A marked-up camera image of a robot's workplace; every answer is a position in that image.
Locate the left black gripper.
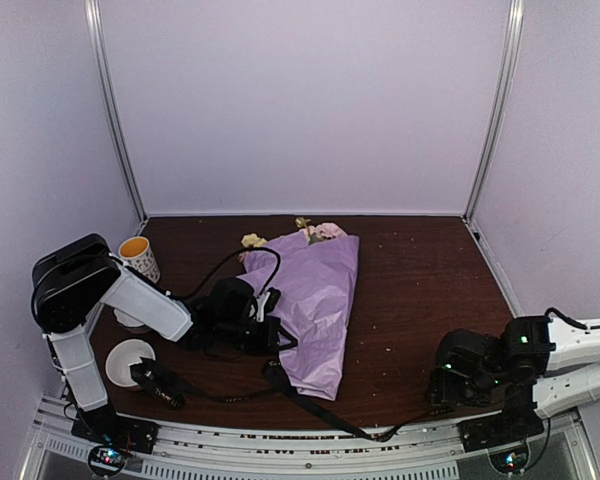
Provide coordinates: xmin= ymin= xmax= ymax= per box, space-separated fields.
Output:
xmin=217 ymin=316 xmax=297 ymax=356

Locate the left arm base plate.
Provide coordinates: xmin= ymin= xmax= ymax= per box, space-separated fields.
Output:
xmin=71 ymin=416 xmax=159 ymax=454

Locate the pink rose flower stem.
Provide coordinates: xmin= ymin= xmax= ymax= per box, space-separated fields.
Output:
xmin=295 ymin=217 xmax=347 ymax=245

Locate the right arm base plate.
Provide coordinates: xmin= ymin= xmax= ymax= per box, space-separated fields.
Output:
xmin=457 ymin=413 xmax=544 ymax=452

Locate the aluminium corner post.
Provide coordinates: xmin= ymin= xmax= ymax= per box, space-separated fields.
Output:
xmin=463 ymin=0 xmax=526 ymax=224
xmin=84 ymin=0 xmax=148 ymax=225

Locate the purple pink wrapping paper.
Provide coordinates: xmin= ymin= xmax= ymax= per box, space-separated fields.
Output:
xmin=241 ymin=232 xmax=360 ymax=401

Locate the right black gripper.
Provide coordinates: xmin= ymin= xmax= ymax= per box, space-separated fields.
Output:
xmin=426 ymin=368 xmax=505 ymax=408

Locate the black printed ribbon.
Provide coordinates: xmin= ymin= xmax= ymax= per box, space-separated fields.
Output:
xmin=128 ymin=357 xmax=454 ymax=443

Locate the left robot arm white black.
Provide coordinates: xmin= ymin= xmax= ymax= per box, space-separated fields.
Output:
xmin=30 ymin=234 xmax=298 ymax=444

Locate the aluminium front rail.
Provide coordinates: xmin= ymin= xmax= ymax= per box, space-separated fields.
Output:
xmin=32 ymin=384 xmax=594 ymax=480

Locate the white round bowl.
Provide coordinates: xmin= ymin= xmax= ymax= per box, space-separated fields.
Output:
xmin=105 ymin=339 xmax=156 ymax=391

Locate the patterned white mug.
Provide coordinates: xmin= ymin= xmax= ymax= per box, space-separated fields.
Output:
xmin=118 ymin=236 xmax=161 ymax=283

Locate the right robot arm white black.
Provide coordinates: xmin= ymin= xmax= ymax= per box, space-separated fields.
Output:
xmin=427 ymin=307 xmax=600 ymax=442

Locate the white scalloped bowl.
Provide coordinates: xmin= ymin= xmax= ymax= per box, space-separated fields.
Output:
xmin=113 ymin=309 xmax=151 ymax=334

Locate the cream rose flower stem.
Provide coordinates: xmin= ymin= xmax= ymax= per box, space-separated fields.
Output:
xmin=239 ymin=233 xmax=267 ymax=263

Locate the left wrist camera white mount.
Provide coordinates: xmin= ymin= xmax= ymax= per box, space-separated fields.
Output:
xmin=255 ymin=287 xmax=281 ymax=323

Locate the left aluminium corner post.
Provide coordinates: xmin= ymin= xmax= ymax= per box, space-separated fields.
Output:
xmin=84 ymin=0 xmax=148 ymax=225

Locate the right aluminium corner post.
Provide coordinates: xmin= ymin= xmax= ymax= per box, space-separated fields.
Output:
xmin=463 ymin=0 xmax=526 ymax=224

